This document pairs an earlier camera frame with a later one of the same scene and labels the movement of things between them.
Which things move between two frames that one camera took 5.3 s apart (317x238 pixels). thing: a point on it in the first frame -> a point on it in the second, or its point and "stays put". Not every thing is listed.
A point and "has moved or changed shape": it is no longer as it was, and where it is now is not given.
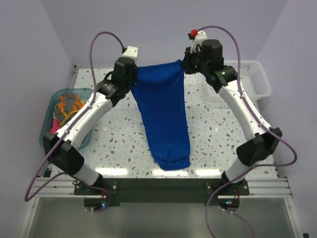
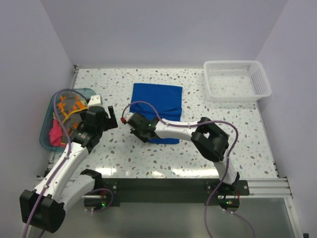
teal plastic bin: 57,93 stays put
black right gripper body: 194,63 -> 139,133
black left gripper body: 131,81 -> 102,126
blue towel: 161,91 has moved or changed shape
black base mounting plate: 162,190 stays put
